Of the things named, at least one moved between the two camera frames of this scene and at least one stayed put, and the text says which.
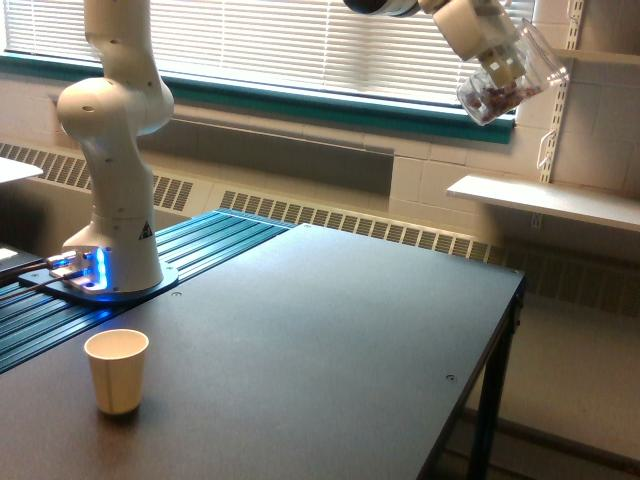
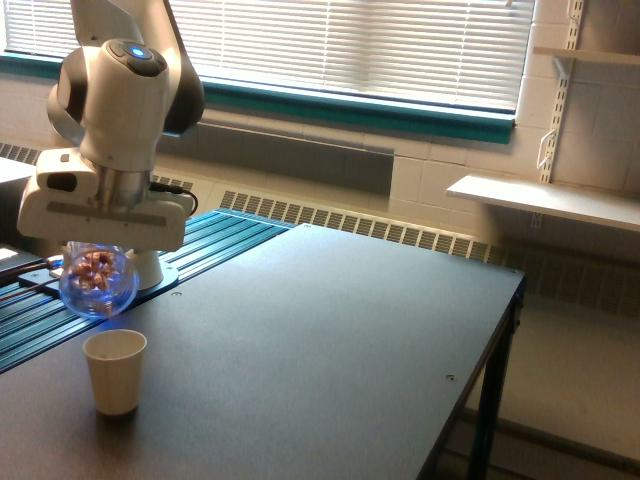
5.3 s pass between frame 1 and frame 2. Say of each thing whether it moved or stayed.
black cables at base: stayed
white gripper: moved
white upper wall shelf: stayed
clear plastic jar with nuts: moved
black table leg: stayed
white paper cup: stayed
